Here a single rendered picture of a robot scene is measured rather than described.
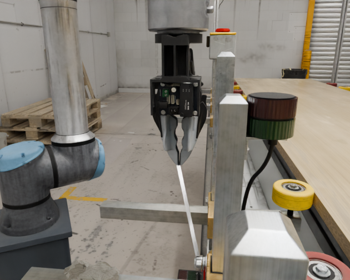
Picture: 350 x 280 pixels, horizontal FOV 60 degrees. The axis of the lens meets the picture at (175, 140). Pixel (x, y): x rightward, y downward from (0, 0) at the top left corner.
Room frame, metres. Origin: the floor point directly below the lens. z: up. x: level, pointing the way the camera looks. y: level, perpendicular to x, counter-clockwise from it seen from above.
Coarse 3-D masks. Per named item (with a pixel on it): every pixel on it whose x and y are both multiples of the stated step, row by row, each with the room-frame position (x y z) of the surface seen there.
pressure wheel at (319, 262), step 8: (312, 256) 0.35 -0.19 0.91; (320, 256) 0.35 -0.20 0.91; (328, 256) 0.35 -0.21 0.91; (312, 264) 0.34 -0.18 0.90; (320, 264) 0.33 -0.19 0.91; (328, 264) 0.34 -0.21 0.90; (336, 264) 0.34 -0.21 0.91; (344, 264) 0.34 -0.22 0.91; (312, 272) 0.33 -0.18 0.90; (320, 272) 0.32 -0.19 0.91; (328, 272) 0.32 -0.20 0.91; (336, 272) 0.32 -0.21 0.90; (344, 272) 0.32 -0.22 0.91
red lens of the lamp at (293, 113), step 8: (248, 96) 0.37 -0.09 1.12; (248, 104) 0.37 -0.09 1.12; (256, 104) 0.36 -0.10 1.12; (264, 104) 0.35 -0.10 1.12; (272, 104) 0.34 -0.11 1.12; (280, 104) 0.34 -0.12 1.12; (288, 104) 0.35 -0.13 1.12; (296, 104) 0.36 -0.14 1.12; (248, 112) 0.37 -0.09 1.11; (256, 112) 0.35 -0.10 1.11; (264, 112) 0.35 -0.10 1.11; (272, 112) 0.34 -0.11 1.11; (280, 112) 0.34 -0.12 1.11; (288, 112) 0.35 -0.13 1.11
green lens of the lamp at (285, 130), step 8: (248, 120) 0.37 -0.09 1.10; (256, 120) 0.35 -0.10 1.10; (248, 128) 0.36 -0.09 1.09; (256, 128) 0.35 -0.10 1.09; (264, 128) 0.35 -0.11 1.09; (272, 128) 0.34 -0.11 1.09; (280, 128) 0.34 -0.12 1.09; (288, 128) 0.35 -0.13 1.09; (256, 136) 0.35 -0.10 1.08; (264, 136) 0.35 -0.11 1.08; (272, 136) 0.34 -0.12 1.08; (280, 136) 0.34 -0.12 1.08; (288, 136) 0.35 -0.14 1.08
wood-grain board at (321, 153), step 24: (312, 96) 1.82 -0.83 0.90; (336, 96) 1.82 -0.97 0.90; (312, 120) 1.19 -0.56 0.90; (336, 120) 1.19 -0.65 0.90; (288, 144) 0.87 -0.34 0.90; (312, 144) 0.87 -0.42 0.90; (336, 144) 0.87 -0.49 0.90; (312, 168) 0.68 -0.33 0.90; (336, 168) 0.68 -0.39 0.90; (336, 192) 0.56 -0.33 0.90; (336, 216) 0.47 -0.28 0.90; (336, 240) 0.43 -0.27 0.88
